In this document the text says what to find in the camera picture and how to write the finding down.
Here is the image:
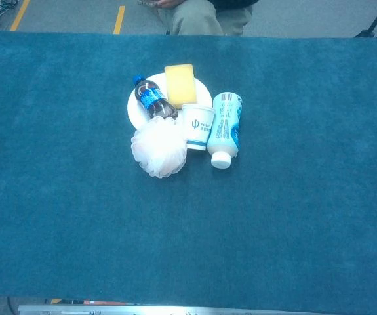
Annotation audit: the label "black tripod stand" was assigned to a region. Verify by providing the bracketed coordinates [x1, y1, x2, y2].
[354, 0, 377, 39]

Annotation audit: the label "cola bottle blue label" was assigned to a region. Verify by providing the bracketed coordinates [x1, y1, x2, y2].
[132, 74, 179, 121]

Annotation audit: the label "teal table cloth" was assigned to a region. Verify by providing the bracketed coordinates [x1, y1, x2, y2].
[0, 31, 377, 311]

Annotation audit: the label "white paper cup blue print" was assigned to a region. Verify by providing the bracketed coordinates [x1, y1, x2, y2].
[180, 103, 216, 152]

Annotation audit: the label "seated person khaki trousers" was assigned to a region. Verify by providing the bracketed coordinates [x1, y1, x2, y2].
[137, 0, 261, 36]

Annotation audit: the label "white light-blue plastic bottle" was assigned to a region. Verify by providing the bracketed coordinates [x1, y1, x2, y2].
[207, 91, 243, 170]

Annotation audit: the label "aluminium profile rail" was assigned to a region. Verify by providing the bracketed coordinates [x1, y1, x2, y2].
[17, 304, 313, 315]

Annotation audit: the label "pink mesh bath loofah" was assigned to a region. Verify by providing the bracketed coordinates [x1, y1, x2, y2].
[130, 115, 188, 179]

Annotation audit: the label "yellow green sponge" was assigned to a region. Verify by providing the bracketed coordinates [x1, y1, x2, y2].
[164, 63, 198, 110]

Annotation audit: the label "white paper plate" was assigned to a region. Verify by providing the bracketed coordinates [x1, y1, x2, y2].
[127, 72, 214, 132]

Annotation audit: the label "yellow floor tape strip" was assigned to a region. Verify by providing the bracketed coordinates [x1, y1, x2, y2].
[113, 5, 126, 35]
[9, 0, 31, 32]

